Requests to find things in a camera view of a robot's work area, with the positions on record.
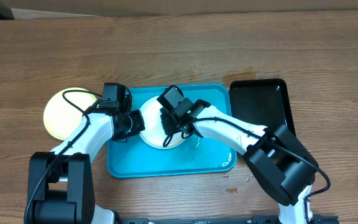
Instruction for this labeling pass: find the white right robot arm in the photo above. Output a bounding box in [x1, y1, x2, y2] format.
[157, 97, 318, 223]

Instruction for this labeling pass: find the yellow plate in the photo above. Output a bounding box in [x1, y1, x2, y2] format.
[43, 87, 96, 141]

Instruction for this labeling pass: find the black water tray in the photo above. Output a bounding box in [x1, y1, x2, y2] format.
[229, 78, 296, 134]

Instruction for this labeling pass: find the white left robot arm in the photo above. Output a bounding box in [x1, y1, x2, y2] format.
[24, 100, 145, 224]

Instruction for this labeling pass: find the brown cardboard panel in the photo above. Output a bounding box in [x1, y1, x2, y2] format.
[4, 0, 358, 16]

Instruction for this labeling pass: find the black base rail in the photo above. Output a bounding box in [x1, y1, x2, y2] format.
[116, 214, 340, 224]

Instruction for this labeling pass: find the blue plastic tray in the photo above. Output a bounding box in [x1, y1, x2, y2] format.
[107, 84, 237, 178]

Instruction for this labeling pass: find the white plate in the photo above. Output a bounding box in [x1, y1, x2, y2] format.
[140, 96, 185, 149]

